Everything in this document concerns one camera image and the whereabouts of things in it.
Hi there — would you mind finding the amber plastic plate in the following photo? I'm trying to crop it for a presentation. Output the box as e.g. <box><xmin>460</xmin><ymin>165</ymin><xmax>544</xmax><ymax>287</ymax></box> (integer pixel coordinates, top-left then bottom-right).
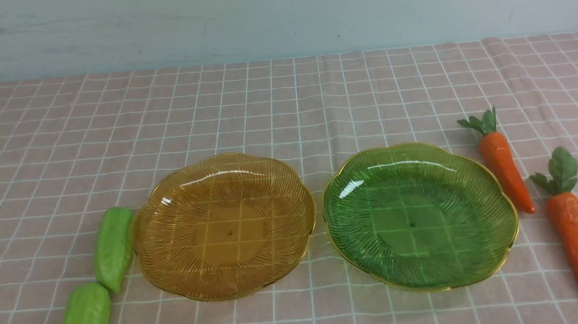
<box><xmin>129</xmin><ymin>153</ymin><xmax>317</xmax><ymax>302</ymax></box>

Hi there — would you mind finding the green plastic plate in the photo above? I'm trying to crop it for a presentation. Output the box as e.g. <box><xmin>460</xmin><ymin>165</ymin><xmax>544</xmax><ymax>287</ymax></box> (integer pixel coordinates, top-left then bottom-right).
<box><xmin>322</xmin><ymin>142</ymin><xmax>519</xmax><ymax>293</ymax></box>

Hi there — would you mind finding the orange carrot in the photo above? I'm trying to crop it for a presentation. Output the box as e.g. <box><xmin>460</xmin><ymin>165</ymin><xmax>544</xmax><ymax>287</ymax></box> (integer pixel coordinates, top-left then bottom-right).
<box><xmin>457</xmin><ymin>106</ymin><xmax>535</xmax><ymax>214</ymax></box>
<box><xmin>529</xmin><ymin>146</ymin><xmax>578</xmax><ymax>284</ymax></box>

